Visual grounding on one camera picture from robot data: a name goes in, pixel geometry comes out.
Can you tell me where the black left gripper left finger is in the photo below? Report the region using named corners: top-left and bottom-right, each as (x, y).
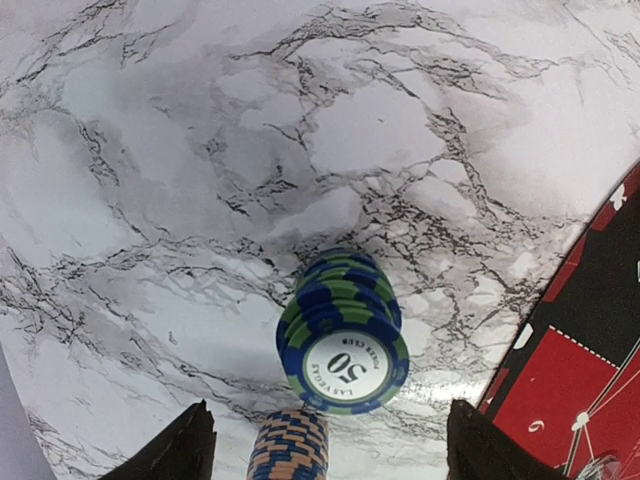
top-left (101, 400), bottom-right (216, 480)

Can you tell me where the round red black poker mat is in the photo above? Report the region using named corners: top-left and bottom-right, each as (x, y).
top-left (479, 166), bottom-right (639, 479)

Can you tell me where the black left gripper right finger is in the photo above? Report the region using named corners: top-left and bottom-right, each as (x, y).
top-left (447, 399), bottom-right (565, 480)

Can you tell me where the green poker chip stack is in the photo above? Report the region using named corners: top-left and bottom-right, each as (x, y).
top-left (276, 247), bottom-right (409, 415)

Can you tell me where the white black poker chip stack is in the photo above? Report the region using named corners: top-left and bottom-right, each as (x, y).
top-left (246, 409), bottom-right (329, 480)

